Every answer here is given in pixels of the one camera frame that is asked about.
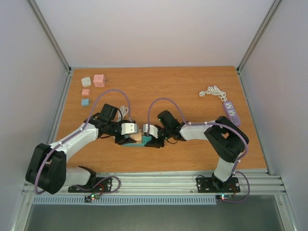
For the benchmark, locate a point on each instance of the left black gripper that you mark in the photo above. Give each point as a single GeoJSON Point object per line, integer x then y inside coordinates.
{"type": "Point", "coordinates": [126, 140]}

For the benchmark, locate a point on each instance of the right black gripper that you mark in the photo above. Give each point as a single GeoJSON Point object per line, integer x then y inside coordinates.
{"type": "Point", "coordinates": [155, 143]}

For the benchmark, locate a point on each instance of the teal power strip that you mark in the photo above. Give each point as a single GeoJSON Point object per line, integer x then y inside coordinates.
{"type": "Point", "coordinates": [144, 140]}

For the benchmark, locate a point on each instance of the wooden cube plug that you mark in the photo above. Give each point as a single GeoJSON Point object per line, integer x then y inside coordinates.
{"type": "Point", "coordinates": [137, 136]}

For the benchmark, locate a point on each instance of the small blue plug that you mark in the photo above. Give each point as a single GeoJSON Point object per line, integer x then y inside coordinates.
{"type": "Point", "coordinates": [85, 102]}

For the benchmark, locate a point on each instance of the small pink plug adapter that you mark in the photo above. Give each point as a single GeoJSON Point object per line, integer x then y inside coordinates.
{"type": "Point", "coordinates": [85, 92]}

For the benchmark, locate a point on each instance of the large pink cube plug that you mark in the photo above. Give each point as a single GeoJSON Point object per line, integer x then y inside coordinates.
{"type": "Point", "coordinates": [99, 80]}

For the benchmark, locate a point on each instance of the white plug adapter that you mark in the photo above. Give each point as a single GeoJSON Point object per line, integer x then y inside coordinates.
{"type": "Point", "coordinates": [86, 82]}

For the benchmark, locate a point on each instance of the purple power strip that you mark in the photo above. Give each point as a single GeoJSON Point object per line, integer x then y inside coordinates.
{"type": "Point", "coordinates": [231, 113]}

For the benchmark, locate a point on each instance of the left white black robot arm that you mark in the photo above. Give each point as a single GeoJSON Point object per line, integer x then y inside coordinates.
{"type": "Point", "coordinates": [47, 169]}

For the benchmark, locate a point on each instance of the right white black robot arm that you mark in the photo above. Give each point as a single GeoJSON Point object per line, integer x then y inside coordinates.
{"type": "Point", "coordinates": [229, 142]}

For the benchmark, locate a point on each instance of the left small circuit board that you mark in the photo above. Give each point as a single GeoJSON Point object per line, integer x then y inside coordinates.
{"type": "Point", "coordinates": [91, 198]}

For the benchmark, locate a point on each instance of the small circuit board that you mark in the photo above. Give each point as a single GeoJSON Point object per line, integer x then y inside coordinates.
{"type": "Point", "coordinates": [91, 198]}
{"type": "Point", "coordinates": [223, 197]}

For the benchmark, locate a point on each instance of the right small circuit board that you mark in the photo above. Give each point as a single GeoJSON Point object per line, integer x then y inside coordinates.
{"type": "Point", "coordinates": [223, 197]}

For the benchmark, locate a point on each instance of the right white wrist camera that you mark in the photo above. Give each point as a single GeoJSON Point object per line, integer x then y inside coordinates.
{"type": "Point", "coordinates": [150, 130]}

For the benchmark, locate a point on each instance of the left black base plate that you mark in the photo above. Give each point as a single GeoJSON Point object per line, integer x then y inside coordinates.
{"type": "Point", "coordinates": [99, 184]}

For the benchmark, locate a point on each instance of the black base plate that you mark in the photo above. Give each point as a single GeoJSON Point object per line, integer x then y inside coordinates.
{"type": "Point", "coordinates": [206, 185]}
{"type": "Point", "coordinates": [99, 184]}

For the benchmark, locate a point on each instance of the blue slotted cable duct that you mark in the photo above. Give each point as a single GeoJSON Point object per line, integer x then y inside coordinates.
{"type": "Point", "coordinates": [125, 200]}

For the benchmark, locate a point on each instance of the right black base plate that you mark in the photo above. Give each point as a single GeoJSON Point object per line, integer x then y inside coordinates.
{"type": "Point", "coordinates": [206, 185]}

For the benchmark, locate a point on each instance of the aluminium front rail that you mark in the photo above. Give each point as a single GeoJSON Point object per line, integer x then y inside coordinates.
{"type": "Point", "coordinates": [253, 181]}

